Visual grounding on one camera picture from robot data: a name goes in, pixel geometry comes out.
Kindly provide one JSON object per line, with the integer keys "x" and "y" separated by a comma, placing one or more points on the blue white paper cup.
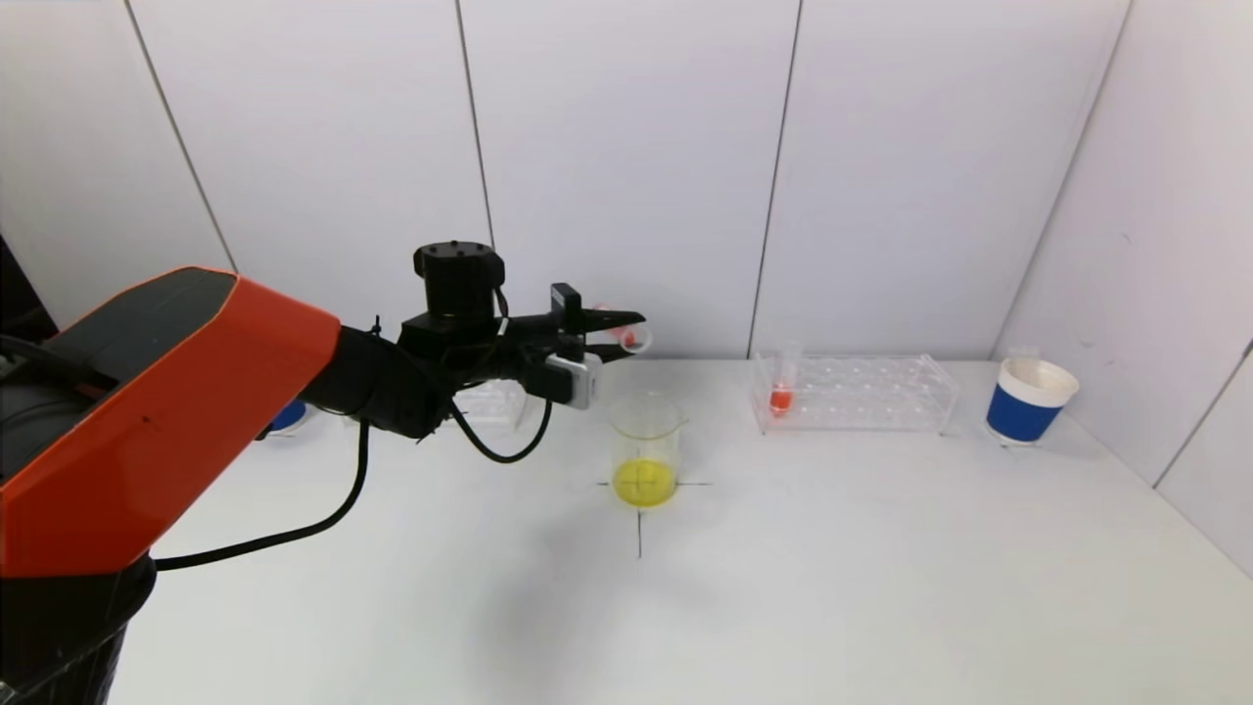
{"x": 286, "y": 416}
{"x": 1018, "y": 416}

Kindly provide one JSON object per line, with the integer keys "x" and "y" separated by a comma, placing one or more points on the red pigment test tube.
{"x": 780, "y": 399}
{"x": 631, "y": 338}

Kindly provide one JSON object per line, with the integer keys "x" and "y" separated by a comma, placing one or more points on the clear glass beaker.
{"x": 646, "y": 470}

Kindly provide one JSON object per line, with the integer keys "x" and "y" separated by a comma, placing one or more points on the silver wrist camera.
{"x": 578, "y": 382}

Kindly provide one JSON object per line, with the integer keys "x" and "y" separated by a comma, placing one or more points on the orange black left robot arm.
{"x": 166, "y": 411}

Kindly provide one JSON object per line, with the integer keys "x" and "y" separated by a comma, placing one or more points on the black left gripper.
{"x": 567, "y": 315}

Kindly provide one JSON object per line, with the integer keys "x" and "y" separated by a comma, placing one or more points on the yellow pigment test tube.
{"x": 1021, "y": 354}

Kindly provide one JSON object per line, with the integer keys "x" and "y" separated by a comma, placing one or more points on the clear acrylic test tube rack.
{"x": 852, "y": 406}
{"x": 499, "y": 401}

